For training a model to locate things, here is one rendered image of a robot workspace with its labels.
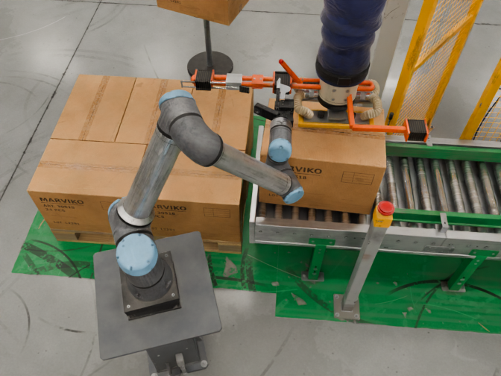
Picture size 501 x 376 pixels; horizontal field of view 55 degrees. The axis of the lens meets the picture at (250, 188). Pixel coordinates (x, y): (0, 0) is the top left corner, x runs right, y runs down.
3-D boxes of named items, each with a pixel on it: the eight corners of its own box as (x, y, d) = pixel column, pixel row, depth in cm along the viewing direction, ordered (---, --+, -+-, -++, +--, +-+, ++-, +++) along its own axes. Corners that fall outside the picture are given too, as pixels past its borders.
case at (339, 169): (368, 158, 280) (384, 108, 248) (369, 215, 256) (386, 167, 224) (267, 148, 285) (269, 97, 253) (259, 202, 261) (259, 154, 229)
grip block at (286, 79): (291, 80, 218) (291, 70, 213) (291, 95, 212) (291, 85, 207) (273, 80, 218) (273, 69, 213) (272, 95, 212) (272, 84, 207)
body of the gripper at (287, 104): (292, 110, 207) (292, 130, 200) (273, 110, 208) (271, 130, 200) (294, 97, 201) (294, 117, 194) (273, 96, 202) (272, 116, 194)
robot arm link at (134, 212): (111, 253, 191) (172, 113, 144) (102, 218, 200) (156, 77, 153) (147, 250, 199) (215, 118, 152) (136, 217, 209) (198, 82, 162)
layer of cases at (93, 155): (253, 125, 352) (253, 83, 320) (240, 242, 292) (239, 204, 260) (94, 116, 358) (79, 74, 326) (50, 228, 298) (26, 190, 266)
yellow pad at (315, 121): (372, 114, 219) (374, 107, 215) (374, 130, 213) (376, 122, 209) (297, 111, 220) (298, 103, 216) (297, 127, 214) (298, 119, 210)
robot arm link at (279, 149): (266, 162, 191) (269, 145, 183) (268, 139, 199) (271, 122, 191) (289, 165, 191) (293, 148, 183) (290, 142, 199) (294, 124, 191)
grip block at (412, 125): (422, 127, 199) (426, 118, 195) (426, 142, 194) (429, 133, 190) (402, 126, 199) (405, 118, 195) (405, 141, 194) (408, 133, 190)
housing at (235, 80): (242, 80, 218) (242, 73, 214) (241, 91, 213) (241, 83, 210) (227, 80, 218) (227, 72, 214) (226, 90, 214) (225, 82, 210)
